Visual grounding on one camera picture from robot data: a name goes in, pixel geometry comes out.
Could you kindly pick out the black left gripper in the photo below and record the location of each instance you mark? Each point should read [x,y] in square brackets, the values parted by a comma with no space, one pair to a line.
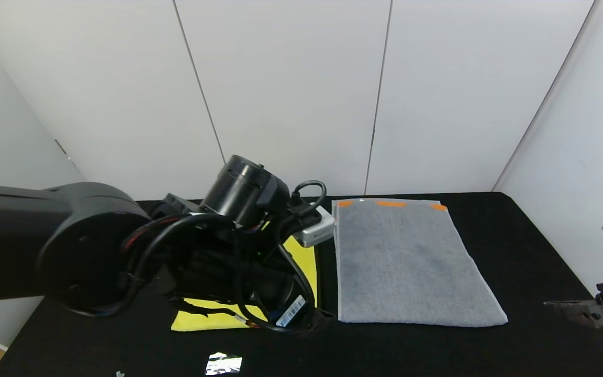
[292,311]

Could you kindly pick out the shiny silver foil piece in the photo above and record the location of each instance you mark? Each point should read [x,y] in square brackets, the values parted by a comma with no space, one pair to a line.
[223,365]

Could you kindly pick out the grey towel with orange marks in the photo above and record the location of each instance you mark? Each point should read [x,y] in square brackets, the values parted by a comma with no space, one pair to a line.
[406,267]

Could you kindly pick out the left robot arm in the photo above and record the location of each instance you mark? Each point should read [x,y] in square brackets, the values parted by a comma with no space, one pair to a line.
[19,241]

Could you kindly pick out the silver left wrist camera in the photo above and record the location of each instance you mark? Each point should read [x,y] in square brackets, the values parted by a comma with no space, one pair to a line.
[317,230]

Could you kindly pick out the yellow microfibre towel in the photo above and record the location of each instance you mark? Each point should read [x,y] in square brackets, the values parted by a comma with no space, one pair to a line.
[197,320]

